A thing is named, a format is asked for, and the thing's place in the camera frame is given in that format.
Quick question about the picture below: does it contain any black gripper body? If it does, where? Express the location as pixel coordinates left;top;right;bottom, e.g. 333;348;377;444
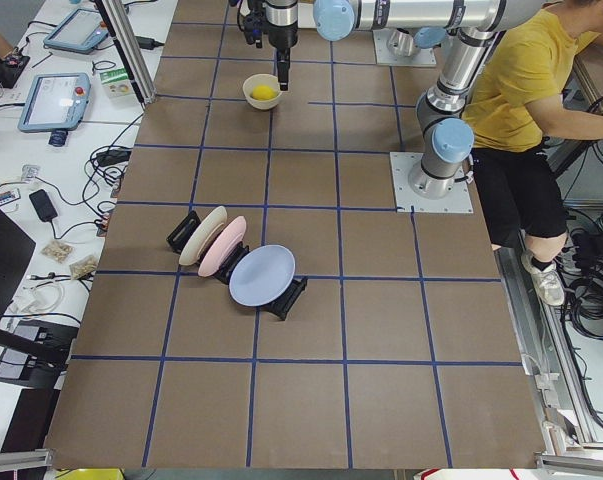
240;14;298;50

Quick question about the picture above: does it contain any white ceramic bowl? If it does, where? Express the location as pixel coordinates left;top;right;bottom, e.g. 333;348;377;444
242;74;282;111

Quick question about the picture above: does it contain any yellow lemon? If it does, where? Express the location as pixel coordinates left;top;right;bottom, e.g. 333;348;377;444
251;84;278;101

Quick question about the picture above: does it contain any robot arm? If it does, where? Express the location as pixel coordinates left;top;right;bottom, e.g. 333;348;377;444
408;27;496;200
237;1;542;91

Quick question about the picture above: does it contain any green white box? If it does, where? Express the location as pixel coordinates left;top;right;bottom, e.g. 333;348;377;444
99;68;134;99

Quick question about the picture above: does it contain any far teach pendant tablet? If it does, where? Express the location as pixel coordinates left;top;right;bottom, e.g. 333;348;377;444
43;8;109;54

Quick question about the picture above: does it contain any teach pendant tablet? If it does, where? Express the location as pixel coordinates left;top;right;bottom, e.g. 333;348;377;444
18;72;91;133
43;8;109;54

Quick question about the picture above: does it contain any pink plate in rack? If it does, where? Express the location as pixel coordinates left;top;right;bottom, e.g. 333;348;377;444
197;216;247;277

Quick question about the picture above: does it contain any cream plate in rack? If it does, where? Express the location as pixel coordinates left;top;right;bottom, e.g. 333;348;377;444
179;206;227;266

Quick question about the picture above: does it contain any black dish rack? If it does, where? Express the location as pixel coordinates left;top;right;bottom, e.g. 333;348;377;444
166;211;308;321

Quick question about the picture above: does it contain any near teach pendant tablet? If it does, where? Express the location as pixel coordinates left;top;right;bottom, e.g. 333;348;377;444
18;72;91;133

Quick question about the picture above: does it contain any light blue plate in rack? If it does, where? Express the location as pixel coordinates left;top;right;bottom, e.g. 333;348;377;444
229;245;296;307

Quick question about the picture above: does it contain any person in yellow shirt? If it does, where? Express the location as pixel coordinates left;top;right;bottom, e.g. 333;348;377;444
462;1;603;306

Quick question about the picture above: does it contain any black smartphone on desk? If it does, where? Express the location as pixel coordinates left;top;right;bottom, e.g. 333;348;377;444
29;189;58;222

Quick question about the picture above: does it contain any bag of nuts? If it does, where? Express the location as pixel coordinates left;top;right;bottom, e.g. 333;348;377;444
41;239;74;264
69;255;99;280

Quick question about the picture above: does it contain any black monitor stand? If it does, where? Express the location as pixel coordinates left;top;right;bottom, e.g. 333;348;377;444
0;209;78;389

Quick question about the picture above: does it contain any aluminium frame post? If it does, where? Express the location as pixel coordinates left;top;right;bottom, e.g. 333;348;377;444
94;0;156;106

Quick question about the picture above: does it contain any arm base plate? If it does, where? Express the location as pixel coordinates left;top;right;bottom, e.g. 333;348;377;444
390;152;474;214
373;29;437;68

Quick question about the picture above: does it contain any white charger with cable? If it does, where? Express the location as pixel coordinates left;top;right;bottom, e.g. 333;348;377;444
9;282;65;314

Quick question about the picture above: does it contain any bundle of floor cables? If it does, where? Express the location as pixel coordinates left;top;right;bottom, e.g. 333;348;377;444
560;209;603;346

